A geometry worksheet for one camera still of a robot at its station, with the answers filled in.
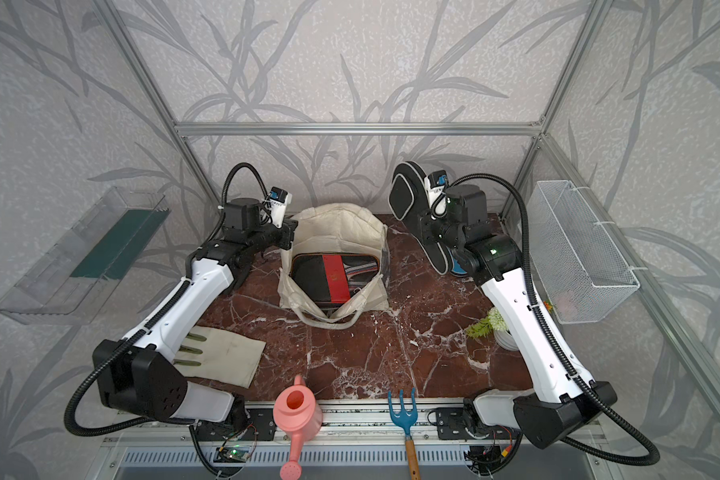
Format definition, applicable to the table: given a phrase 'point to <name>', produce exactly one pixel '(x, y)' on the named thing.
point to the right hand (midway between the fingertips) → (422, 211)
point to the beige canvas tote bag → (336, 228)
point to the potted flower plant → (494, 323)
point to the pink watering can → (296, 411)
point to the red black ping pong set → (334, 278)
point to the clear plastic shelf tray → (63, 286)
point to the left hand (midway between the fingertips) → (296, 221)
